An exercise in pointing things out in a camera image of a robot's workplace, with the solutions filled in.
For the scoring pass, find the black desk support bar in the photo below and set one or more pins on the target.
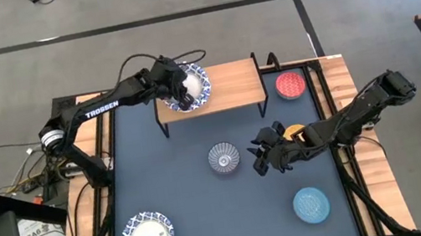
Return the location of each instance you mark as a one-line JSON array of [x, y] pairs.
[[30, 210]]

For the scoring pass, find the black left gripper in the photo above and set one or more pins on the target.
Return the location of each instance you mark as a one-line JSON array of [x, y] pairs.
[[168, 78]]

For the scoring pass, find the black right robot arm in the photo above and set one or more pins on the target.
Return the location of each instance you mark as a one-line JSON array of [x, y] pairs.
[[362, 111]]

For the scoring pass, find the wooden shelf with black frame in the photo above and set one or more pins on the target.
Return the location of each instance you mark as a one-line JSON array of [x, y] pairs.
[[235, 84]]

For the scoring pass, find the yellow patterned bowl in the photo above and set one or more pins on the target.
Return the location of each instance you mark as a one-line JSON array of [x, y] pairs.
[[293, 130]]

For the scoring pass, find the black metal rig frame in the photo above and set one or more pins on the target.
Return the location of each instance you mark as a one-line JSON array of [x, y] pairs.
[[320, 83]]

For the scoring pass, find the black vented box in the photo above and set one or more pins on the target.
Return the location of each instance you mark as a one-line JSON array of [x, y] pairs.
[[62, 103]]

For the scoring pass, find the blue patterned bowl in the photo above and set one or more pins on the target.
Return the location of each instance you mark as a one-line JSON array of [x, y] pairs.
[[311, 205]]

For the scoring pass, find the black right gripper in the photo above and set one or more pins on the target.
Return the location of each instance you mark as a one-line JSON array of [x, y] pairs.
[[287, 150]]

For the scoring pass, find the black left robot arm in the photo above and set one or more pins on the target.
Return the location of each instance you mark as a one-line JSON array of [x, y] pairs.
[[101, 109]]

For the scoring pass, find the navy table mat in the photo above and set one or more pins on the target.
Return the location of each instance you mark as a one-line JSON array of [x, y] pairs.
[[199, 204]]

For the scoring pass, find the red patterned bowl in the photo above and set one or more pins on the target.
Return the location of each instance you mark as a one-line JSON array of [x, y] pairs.
[[290, 85]]

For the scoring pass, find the grey ribbed bowl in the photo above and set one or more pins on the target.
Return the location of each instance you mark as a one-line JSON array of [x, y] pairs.
[[223, 157]]

